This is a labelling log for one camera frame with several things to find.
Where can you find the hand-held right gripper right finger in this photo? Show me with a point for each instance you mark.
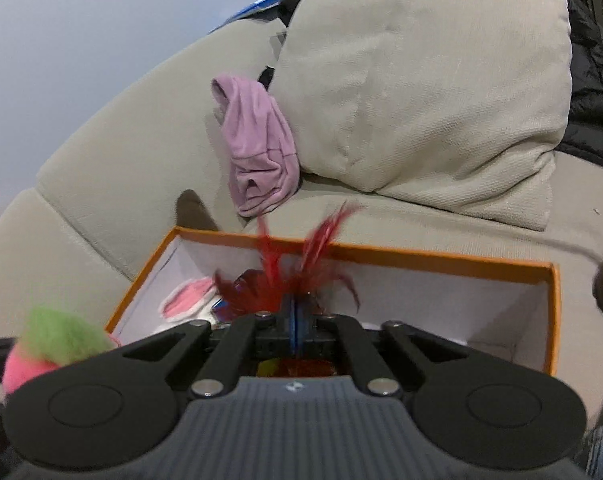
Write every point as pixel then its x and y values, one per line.
pixel 312 335

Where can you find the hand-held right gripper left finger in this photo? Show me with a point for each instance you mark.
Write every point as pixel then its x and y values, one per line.
pixel 292 327

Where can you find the red feather teaser toy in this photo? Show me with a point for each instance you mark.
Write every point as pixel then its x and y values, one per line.
pixel 251 295

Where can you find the pink green fluffy ball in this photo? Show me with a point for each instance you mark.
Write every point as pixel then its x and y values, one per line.
pixel 56 335

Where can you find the orange cardboard box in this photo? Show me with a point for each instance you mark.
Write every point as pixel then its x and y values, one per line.
pixel 456 310

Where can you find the white pink plush rabbit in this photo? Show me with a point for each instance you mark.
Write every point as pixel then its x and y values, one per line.
pixel 186 300

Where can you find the lilac cloth garment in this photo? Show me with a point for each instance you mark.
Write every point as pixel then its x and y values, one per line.
pixel 256 145

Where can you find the beige sofa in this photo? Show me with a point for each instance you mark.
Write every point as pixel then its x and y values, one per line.
pixel 131 160

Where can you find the beige pillow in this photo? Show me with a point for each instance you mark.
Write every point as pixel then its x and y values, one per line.
pixel 421 85

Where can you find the blue flat book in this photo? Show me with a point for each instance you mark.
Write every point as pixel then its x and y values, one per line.
pixel 266 2

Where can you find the black puffer jacket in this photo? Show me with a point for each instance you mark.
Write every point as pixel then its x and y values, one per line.
pixel 596 110

